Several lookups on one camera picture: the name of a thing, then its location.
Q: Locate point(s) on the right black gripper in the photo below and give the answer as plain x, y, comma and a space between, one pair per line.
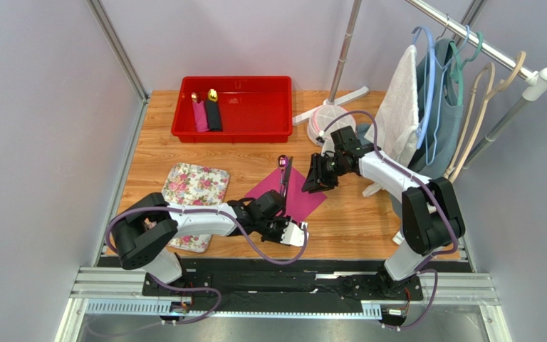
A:
322, 169

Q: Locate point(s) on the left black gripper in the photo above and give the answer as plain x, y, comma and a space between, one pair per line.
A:
278, 238

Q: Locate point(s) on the magenta paper napkin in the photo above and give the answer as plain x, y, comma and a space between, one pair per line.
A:
299, 205

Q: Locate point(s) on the iridescent purple spoon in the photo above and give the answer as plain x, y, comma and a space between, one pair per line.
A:
284, 162

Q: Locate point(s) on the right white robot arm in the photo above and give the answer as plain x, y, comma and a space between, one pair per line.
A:
431, 217

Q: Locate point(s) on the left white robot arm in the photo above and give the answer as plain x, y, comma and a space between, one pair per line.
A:
140, 235

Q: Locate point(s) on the black rolled napkin bundle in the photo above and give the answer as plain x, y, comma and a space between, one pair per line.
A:
214, 118

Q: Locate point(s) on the pink rolled napkin bundle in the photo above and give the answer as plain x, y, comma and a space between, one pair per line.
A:
200, 114

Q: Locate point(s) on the white round mesh basket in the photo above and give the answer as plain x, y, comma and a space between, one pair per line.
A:
322, 117

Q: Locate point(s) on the white towel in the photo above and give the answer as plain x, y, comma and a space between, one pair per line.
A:
398, 115

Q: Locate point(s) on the red plastic bin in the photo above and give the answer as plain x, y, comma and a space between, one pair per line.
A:
252, 109

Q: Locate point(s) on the floral tray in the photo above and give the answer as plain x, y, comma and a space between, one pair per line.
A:
189, 184

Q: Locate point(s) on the blue hanger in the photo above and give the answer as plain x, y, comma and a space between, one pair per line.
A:
428, 83

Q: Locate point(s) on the blue-grey garment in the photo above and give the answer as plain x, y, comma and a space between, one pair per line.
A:
445, 120

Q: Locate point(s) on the beige hanger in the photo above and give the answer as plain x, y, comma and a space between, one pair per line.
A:
472, 122
503, 84

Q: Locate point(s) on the green hanger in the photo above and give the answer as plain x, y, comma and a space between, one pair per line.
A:
456, 73

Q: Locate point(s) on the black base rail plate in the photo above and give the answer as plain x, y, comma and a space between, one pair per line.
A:
309, 286

